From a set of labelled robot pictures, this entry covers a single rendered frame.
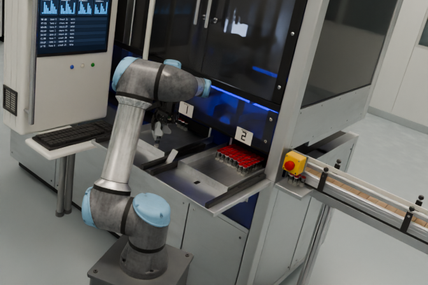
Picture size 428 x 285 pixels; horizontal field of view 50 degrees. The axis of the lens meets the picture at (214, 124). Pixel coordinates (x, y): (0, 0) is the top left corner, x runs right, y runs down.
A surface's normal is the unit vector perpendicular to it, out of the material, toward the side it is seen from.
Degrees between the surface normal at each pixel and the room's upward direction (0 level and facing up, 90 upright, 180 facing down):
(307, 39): 90
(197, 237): 90
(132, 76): 66
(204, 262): 90
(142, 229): 90
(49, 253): 0
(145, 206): 8
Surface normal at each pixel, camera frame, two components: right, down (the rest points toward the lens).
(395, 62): -0.61, 0.19
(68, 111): 0.77, 0.37
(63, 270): 0.18, -0.91
